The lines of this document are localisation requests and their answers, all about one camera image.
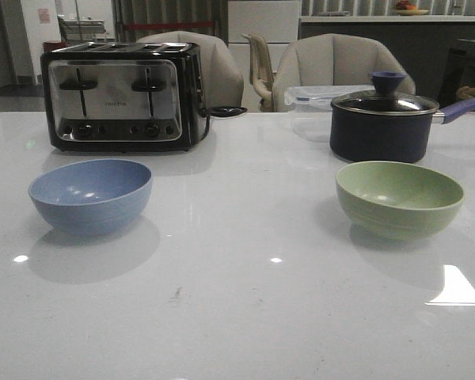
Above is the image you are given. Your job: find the white cabinet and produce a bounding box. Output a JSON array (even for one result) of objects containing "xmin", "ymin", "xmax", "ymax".
[{"xmin": 227, "ymin": 1, "xmax": 301, "ymax": 76}]

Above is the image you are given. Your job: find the black and chrome toaster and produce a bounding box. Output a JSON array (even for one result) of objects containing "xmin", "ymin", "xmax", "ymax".
[{"xmin": 40, "ymin": 42, "xmax": 209, "ymax": 152}]

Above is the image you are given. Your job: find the dark blue saucepan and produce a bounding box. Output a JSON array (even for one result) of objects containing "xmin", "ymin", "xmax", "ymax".
[{"xmin": 329, "ymin": 99, "xmax": 475, "ymax": 163}]

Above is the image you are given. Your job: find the glass pot lid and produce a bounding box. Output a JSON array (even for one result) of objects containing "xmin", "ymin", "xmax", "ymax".
[{"xmin": 331, "ymin": 71, "xmax": 439, "ymax": 116}]

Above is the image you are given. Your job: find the cream plastic chair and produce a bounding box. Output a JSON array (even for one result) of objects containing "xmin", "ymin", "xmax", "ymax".
[{"xmin": 241, "ymin": 33, "xmax": 275, "ymax": 112}]

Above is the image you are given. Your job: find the fruit plate on counter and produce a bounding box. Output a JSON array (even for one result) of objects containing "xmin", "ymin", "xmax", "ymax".
[{"xmin": 391, "ymin": 0, "xmax": 429, "ymax": 16}]

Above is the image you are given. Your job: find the wicker basket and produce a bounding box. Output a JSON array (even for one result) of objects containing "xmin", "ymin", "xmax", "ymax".
[{"xmin": 456, "ymin": 86, "xmax": 475, "ymax": 112}]

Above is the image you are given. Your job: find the clear plastic food container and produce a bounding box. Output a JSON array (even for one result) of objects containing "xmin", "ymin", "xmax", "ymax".
[{"xmin": 284, "ymin": 85, "xmax": 373, "ymax": 143}]

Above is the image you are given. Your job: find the beige armchair right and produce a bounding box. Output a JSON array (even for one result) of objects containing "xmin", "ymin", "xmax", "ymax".
[{"xmin": 272, "ymin": 33, "xmax": 406, "ymax": 112}]

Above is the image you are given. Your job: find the blue bowl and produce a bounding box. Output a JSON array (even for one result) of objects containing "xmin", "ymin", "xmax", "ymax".
[{"xmin": 28, "ymin": 158, "xmax": 153, "ymax": 236}]

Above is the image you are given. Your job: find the beige armchair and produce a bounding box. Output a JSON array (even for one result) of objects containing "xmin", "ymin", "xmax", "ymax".
[
  {"xmin": 272, "ymin": 33, "xmax": 406, "ymax": 112},
  {"xmin": 137, "ymin": 31, "xmax": 244, "ymax": 108}
]

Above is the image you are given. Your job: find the green bowl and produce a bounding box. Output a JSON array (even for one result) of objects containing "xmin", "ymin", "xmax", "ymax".
[{"xmin": 336, "ymin": 161, "xmax": 465, "ymax": 241}]

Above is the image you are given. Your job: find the beige armchair left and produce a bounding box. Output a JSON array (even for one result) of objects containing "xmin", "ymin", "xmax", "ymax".
[{"xmin": 137, "ymin": 31, "xmax": 244, "ymax": 108}]

